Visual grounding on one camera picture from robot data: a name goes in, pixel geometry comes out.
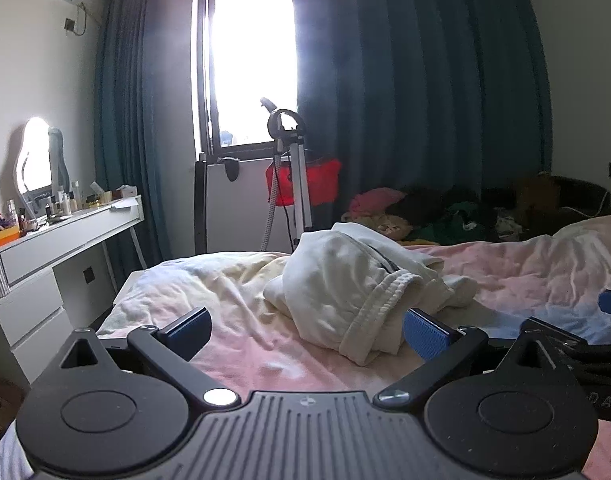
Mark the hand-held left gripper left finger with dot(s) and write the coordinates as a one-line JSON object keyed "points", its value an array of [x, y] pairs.
{"points": [[188, 334]]}

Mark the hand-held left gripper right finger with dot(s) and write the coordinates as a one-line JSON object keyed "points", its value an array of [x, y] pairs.
{"points": [[428, 336]]}

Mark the white pants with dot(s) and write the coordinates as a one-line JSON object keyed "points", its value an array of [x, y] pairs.
{"points": [[330, 280]]}

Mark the green cloth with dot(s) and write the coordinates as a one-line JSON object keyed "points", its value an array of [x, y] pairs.
{"points": [[450, 227]]}

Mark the black chair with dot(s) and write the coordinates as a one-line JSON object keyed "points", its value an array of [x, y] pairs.
{"points": [[583, 192]]}

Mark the beige printed cloth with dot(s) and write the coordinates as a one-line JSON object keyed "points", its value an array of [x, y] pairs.
{"points": [[385, 225]]}

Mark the white panel under window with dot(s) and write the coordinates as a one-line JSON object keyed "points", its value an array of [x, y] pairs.
{"points": [[235, 215]]}

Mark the black upright pole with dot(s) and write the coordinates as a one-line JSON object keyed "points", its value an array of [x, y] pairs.
{"points": [[201, 205]]}

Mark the black cloth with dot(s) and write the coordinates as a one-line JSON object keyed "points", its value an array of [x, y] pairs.
{"points": [[430, 205]]}

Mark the brown cloth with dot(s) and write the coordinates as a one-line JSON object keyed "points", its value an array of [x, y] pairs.
{"points": [[535, 192]]}

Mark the pink cloth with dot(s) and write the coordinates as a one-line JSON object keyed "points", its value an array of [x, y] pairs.
{"points": [[373, 200]]}

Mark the white tissue box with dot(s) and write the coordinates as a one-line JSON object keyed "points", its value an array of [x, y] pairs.
{"points": [[126, 192]]}

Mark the white dressing table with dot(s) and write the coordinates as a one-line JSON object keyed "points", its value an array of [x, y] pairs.
{"points": [[60, 240]]}

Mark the small black device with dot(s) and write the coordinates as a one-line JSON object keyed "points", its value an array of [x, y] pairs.
{"points": [[230, 167]]}

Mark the row of cosmetic bottles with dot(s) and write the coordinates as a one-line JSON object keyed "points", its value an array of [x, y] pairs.
{"points": [[65, 202]]}

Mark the garment steamer stand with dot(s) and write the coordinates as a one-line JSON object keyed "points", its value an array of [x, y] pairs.
{"points": [[299, 185]]}

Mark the red cloth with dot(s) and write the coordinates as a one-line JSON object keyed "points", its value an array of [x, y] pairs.
{"points": [[323, 180]]}

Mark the brown cardboard box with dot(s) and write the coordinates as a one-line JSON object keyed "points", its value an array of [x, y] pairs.
{"points": [[0, 400]]}

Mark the narrow teal curtain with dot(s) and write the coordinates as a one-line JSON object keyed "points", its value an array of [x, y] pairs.
{"points": [[135, 135]]}

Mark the orange storage box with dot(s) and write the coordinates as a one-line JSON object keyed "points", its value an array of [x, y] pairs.
{"points": [[0, 240]]}

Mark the wavy vanity mirror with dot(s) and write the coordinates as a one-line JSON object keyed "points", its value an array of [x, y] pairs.
{"points": [[35, 155]]}

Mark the wide dark blue curtain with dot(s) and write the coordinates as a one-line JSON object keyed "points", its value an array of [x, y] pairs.
{"points": [[425, 85]]}

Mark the dark framed window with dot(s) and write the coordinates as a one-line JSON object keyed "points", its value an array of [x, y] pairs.
{"points": [[250, 60]]}

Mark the white bed frame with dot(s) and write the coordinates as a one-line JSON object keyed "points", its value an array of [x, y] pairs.
{"points": [[130, 282]]}

